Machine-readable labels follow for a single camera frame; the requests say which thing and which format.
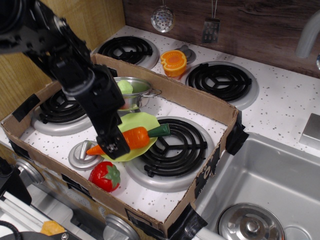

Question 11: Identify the orange toy carrot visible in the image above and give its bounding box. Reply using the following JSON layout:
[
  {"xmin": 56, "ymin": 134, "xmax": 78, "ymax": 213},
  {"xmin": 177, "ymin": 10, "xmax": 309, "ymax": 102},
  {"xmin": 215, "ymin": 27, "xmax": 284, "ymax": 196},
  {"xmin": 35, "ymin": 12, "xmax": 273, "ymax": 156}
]
[{"xmin": 86, "ymin": 123, "xmax": 172, "ymax": 156}]

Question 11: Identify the front right stove burner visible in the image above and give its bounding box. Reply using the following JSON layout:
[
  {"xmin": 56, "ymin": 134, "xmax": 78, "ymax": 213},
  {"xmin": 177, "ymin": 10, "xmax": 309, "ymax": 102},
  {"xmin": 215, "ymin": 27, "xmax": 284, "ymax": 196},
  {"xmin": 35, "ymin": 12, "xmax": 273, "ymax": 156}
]
[{"xmin": 124, "ymin": 116, "xmax": 215, "ymax": 193}]

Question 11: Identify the light green plastic plate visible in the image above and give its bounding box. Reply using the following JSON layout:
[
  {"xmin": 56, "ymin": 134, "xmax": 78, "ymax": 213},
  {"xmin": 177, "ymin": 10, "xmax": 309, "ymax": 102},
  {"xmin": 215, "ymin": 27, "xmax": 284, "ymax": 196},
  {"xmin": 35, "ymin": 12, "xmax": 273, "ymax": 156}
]
[{"xmin": 101, "ymin": 112, "xmax": 160, "ymax": 162}]

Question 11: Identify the grey sink basin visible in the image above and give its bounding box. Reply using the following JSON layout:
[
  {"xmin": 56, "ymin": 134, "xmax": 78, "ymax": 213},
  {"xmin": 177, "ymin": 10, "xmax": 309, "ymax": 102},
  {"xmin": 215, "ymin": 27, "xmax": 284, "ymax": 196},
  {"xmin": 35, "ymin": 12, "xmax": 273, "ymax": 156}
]
[{"xmin": 195, "ymin": 133, "xmax": 320, "ymax": 240}]

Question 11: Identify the hanging steel skimmer ladle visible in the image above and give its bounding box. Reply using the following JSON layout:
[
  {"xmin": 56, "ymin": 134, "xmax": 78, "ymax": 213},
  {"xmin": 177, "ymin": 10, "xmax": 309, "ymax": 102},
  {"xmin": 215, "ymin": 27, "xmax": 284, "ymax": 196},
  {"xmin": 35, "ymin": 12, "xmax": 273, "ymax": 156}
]
[{"xmin": 150, "ymin": 0, "xmax": 176, "ymax": 33}]

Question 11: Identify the small steel pot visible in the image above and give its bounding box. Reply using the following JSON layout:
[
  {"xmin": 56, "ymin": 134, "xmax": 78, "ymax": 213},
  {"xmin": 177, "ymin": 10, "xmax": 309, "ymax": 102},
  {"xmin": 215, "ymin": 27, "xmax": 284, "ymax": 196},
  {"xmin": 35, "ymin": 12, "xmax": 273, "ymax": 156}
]
[{"xmin": 114, "ymin": 76, "xmax": 162, "ymax": 111}]

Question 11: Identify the black clamp device left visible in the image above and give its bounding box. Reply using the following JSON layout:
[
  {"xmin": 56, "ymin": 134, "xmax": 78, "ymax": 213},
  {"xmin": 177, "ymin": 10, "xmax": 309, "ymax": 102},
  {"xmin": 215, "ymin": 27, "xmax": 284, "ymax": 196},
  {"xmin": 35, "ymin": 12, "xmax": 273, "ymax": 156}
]
[{"xmin": 0, "ymin": 157, "xmax": 32, "ymax": 206}]

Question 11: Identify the orange toy fruit half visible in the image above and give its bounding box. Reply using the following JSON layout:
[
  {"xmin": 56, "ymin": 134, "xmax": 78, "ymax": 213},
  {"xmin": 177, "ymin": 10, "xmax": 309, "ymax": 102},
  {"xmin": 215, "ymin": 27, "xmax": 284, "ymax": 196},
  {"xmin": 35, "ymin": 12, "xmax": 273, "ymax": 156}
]
[{"xmin": 160, "ymin": 50, "xmax": 187, "ymax": 78}]

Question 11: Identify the grey toy faucet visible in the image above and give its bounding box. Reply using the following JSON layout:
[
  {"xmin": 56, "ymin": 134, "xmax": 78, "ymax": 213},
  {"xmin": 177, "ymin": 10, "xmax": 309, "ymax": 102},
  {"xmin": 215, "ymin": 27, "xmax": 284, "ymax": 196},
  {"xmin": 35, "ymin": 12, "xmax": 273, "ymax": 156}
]
[{"xmin": 295, "ymin": 10, "xmax": 320, "ymax": 58}]

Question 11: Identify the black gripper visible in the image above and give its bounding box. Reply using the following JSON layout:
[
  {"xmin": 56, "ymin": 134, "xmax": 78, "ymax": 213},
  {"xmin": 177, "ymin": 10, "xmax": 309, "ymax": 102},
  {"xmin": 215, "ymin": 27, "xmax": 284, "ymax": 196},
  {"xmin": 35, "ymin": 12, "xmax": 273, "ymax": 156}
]
[{"xmin": 62, "ymin": 64, "xmax": 130, "ymax": 160}]

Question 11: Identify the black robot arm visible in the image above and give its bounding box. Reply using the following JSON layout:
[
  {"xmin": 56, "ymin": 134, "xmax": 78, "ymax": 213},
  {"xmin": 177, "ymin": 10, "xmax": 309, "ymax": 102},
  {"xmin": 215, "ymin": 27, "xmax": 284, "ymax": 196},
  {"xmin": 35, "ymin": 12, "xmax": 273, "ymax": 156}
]
[{"xmin": 0, "ymin": 0, "xmax": 130, "ymax": 159}]

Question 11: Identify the steel pot lid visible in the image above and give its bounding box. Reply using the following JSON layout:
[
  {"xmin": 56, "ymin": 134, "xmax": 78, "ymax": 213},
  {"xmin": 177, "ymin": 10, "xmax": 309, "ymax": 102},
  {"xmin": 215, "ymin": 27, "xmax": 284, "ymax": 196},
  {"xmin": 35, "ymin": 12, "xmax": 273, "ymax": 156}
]
[{"xmin": 216, "ymin": 203, "xmax": 286, "ymax": 240}]

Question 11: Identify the black cable bottom left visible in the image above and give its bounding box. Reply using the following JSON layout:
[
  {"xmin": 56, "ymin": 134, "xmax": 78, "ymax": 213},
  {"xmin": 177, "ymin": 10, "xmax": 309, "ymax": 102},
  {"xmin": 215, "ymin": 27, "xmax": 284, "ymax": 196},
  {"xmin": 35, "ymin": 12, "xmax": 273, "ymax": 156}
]
[{"xmin": 0, "ymin": 219, "xmax": 23, "ymax": 240}]

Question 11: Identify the hanging steel slotted spatula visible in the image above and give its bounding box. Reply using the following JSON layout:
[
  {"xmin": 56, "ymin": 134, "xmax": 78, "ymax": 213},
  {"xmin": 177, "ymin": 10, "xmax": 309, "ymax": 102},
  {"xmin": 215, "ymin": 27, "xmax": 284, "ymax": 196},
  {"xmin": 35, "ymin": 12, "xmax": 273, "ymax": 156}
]
[{"xmin": 201, "ymin": 0, "xmax": 220, "ymax": 44}]

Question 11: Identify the silver front knob left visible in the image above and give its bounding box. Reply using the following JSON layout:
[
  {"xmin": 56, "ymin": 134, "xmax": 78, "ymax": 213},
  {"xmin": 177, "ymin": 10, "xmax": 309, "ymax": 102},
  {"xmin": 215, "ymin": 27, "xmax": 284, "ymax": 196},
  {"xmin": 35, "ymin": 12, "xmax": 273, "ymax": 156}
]
[{"xmin": 15, "ymin": 158, "xmax": 45, "ymax": 187}]

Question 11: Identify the grey faucet handle block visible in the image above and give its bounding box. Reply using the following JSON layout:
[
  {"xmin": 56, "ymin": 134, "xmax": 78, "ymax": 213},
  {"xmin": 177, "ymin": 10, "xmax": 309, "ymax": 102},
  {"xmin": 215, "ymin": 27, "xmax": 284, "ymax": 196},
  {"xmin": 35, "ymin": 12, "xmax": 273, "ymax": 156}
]
[{"xmin": 299, "ymin": 113, "xmax": 320, "ymax": 150}]

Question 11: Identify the brown cardboard fence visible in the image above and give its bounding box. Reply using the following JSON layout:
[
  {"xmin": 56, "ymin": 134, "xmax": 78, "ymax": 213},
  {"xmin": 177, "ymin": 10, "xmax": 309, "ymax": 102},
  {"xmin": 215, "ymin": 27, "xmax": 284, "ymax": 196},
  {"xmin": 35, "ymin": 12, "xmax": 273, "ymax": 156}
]
[{"xmin": 2, "ymin": 54, "xmax": 243, "ymax": 239}]

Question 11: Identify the back right stove burner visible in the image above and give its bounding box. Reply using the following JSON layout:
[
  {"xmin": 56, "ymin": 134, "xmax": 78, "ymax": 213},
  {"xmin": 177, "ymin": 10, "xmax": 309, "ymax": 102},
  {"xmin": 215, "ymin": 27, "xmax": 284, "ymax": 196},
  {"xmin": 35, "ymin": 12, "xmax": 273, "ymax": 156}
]
[{"xmin": 185, "ymin": 61, "xmax": 259, "ymax": 111}]

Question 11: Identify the red toy strawberry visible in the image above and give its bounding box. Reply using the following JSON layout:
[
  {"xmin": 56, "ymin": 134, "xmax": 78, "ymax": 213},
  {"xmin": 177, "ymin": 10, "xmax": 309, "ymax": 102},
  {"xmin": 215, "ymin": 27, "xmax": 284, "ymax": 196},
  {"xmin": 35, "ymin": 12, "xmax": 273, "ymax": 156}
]
[{"xmin": 88, "ymin": 161, "xmax": 121, "ymax": 193}]

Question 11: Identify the yellow orange toy piece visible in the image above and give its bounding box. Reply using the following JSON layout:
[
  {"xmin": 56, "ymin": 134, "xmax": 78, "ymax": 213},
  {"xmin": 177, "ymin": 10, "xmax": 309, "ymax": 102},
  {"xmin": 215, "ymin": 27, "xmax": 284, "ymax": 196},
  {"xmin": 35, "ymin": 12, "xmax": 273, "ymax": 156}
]
[{"xmin": 40, "ymin": 220, "xmax": 65, "ymax": 236}]

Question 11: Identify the green toy broccoli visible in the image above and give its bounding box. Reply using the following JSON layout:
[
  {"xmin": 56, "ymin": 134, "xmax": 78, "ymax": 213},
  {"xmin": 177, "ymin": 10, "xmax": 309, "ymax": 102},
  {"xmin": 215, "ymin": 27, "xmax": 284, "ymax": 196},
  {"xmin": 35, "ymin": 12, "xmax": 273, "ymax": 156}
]
[{"xmin": 117, "ymin": 80, "xmax": 134, "ymax": 95}]

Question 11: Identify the silver front knob right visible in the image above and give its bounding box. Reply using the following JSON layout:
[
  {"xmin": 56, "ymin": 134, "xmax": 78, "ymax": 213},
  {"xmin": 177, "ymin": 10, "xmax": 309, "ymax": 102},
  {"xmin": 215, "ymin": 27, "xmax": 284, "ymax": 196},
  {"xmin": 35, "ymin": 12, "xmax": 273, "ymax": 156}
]
[{"xmin": 103, "ymin": 214, "xmax": 140, "ymax": 240}]

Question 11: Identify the back left stove burner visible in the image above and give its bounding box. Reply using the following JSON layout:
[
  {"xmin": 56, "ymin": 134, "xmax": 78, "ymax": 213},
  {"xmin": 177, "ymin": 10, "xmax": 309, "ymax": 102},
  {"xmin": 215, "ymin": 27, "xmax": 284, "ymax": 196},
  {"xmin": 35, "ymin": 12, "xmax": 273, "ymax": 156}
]
[{"xmin": 91, "ymin": 36, "xmax": 160, "ymax": 70}]

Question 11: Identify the silver back stove knob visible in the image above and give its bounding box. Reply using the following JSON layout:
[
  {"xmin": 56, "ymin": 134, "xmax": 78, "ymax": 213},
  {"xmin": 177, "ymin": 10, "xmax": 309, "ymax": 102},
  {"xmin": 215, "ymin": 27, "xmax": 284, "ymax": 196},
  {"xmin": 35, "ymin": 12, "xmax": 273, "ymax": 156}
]
[{"xmin": 176, "ymin": 44, "xmax": 197, "ymax": 64}]

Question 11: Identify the front left stove burner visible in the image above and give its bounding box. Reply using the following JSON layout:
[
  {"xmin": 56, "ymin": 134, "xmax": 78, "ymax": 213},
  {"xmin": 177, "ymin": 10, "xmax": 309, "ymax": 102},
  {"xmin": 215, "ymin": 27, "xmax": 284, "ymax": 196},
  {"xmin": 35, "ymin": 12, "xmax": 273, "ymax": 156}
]
[{"xmin": 31, "ymin": 90, "xmax": 93, "ymax": 137}]

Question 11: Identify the stove burner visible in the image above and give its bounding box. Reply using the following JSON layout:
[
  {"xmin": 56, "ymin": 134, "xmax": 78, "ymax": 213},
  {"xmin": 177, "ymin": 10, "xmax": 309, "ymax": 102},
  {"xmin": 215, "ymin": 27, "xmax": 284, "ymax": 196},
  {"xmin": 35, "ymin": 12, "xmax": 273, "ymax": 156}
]
[
  {"xmin": 31, "ymin": 90, "xmax": 93, "ymax": 137},
  {"xmin": 124, "ymin": 116, "xmax": 215, "ymax": 193},
  {"xmin": 91, "ymin": 36, "xmax": 160, "ymax": 70},
  {"xmin": 185, "ymin": 61, "xmax": 259, "ymax": 111}
]

